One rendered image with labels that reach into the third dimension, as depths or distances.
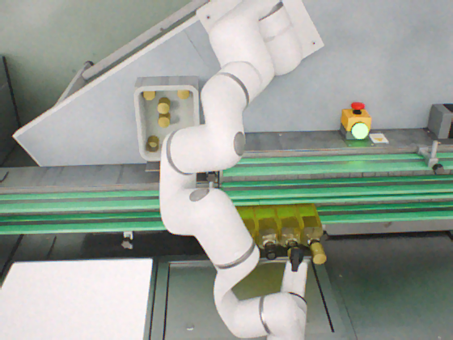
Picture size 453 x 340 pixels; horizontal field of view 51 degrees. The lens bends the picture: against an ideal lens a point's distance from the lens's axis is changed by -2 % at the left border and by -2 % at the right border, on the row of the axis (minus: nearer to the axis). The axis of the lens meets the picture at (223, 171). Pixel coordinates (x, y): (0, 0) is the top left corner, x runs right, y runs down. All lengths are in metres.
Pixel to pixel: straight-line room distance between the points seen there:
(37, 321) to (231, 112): 0.76
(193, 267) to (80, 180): 0.42
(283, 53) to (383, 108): 0.60
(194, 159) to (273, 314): 0.33
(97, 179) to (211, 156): 0.70
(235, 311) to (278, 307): 0.09
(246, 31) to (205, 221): 0.35
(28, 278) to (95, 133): 0.45
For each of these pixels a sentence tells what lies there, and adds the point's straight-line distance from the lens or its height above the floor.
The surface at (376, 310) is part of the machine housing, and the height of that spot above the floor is 1.19.
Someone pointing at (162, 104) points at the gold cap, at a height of 0.81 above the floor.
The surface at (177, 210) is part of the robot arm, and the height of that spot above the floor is 1.38.
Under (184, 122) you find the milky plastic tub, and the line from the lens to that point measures 1.43.
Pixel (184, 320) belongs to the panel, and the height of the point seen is 1.23.
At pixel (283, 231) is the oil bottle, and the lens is 1.26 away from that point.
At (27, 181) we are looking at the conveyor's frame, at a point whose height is 0.85.
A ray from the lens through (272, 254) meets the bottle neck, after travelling 1.24.
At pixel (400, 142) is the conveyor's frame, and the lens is 1.48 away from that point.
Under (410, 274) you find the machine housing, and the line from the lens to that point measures 1.50.
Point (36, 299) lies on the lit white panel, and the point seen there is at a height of 1.14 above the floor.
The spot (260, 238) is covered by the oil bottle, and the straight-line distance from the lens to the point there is 1.26.
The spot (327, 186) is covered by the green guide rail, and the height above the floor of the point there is 0.92.
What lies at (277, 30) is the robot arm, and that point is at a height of 1.12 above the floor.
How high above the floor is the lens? 2.07
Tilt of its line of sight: 60 degrees down
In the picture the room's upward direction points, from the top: 175 degrees clockwise
